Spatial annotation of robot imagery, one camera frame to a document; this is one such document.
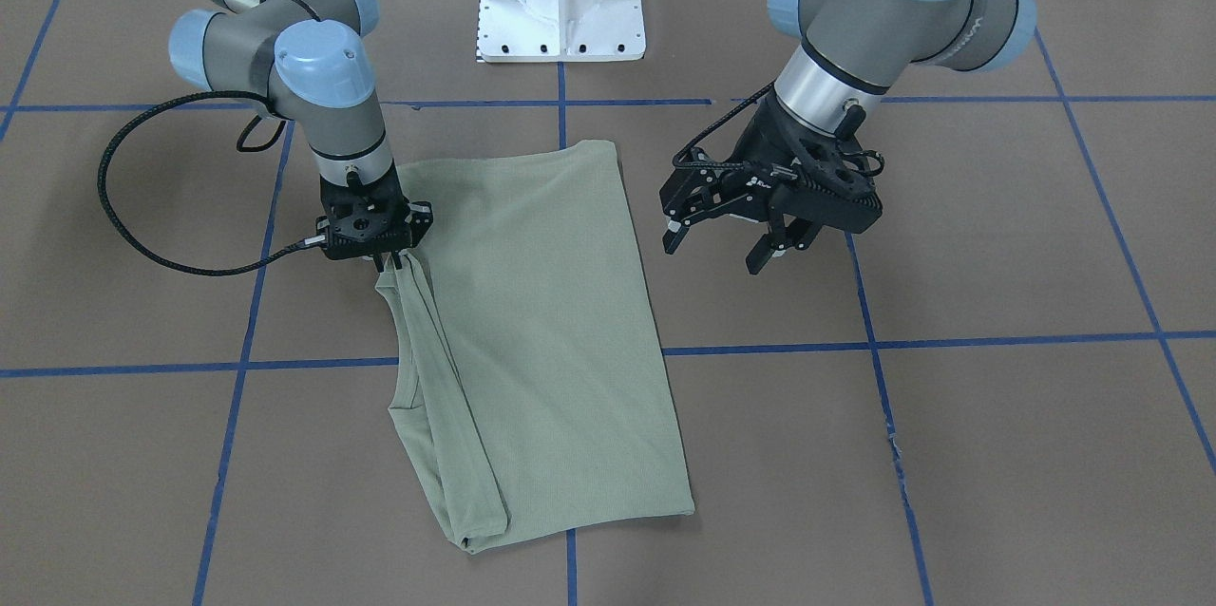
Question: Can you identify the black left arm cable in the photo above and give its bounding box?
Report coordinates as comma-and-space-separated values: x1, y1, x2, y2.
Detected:
682, 82, 778, 165

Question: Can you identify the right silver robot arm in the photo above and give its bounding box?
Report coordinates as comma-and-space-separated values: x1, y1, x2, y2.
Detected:
97, 0, 433, 273

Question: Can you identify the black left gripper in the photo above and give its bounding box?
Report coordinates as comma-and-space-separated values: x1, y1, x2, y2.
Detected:
659, 97, 884, 275

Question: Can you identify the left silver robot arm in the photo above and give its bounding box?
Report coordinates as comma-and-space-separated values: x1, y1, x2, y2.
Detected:
659, 0, 1037, 274

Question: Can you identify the olive green long-sleeve shirt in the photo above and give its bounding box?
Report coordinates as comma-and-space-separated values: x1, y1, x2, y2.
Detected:
376, 140, 694, 555

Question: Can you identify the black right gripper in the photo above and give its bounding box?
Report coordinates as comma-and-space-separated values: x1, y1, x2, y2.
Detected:
319, 167, 434, 274

